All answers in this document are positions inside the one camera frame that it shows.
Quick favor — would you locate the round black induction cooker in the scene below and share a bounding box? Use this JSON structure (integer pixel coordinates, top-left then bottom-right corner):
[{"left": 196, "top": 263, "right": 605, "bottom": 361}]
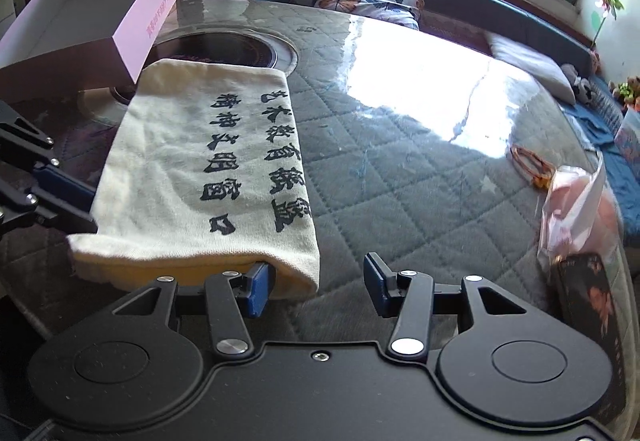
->
[{"left": 77, "top": 32, "right": 300, "bottom": 124}]

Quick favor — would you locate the grey quilted table cover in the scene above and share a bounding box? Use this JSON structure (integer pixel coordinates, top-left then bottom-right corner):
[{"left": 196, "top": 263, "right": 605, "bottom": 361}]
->
[{"left": 0, "top": 0, "right": 632, "bottom": 374}]

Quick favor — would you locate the pink and white plastic bag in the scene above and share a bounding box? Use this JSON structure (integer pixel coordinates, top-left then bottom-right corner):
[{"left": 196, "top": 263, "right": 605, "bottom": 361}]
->
[{"left": 537, "top": 153, "right": 627, "bottom": 273}]

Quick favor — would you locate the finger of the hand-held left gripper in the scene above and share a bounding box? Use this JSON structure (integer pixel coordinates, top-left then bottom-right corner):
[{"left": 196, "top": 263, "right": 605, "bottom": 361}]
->
[
  {"left": 0, "top": 100, "right": 97, "bottom": 202},
  {"left": 0, "top": 180, "right": 99, "bottom": 236}
]

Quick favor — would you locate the black smartphone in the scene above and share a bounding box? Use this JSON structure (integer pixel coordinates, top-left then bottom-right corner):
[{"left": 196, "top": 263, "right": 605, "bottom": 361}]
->
[{"left": 555, "top": 252, "right": 627, "bottom": 393}]

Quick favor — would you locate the white pillow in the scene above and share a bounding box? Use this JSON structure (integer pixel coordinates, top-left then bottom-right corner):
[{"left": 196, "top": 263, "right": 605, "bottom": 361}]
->
[{"left": 487, "top": 32, "right": 577, "bottom": 104}]

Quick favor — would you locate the clear plastic storage box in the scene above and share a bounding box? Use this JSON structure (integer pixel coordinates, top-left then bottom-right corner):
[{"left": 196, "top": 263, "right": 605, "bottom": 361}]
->
[{"left": 614, "top": 111, "right": 640, "bottom": 168}]

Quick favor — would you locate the brown teddy bear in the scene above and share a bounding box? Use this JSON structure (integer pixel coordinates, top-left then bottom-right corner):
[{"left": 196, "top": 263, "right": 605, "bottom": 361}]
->
[{"left": 617, "top": 77, "right": 640, "bottom": 112}]

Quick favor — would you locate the colourful pinwheel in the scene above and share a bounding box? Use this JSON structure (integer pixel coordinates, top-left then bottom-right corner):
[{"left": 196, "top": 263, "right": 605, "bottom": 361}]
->
[{"left": 591, "top": 0, "right": 626, "bottom": 50}]

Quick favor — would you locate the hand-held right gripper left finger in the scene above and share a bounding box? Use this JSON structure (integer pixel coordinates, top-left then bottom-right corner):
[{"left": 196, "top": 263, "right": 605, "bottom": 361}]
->
[{"left": 111, "top": 261, "right": 277, "bottom": 358}]

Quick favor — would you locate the pink cardboard box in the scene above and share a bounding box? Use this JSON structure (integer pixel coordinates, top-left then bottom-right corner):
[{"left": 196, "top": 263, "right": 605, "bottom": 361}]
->
[{"left": 0, "top": 0, "right": 196, "bottom": 104}]

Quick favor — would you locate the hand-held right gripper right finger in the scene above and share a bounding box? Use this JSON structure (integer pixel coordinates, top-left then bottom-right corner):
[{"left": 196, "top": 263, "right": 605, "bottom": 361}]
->
[{"left": 364, "top": 252, "right": 533, "bottom": 358}]

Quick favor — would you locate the cream canvas shopping bag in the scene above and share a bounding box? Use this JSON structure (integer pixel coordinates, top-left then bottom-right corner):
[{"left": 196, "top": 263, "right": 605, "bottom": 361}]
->
[{"left": 67, "top": 58, "right": 322, "bottom": 300}]

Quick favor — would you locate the blue blanket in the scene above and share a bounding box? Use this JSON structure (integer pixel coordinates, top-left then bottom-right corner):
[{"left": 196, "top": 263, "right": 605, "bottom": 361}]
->
[{"left": 570, "top": 76, "right": 640, "bottom": 242}]

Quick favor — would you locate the black and white plush toy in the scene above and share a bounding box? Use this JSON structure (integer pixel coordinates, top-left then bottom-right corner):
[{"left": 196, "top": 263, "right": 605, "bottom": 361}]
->
[{"left": 560, "top": 63, "right": 597, "bottom": 104}]

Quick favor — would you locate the orange cord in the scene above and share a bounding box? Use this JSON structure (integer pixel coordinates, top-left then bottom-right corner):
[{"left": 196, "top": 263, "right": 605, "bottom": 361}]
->
[{"left": 510, "top": 146, "right": 557, "bottom": 192}]

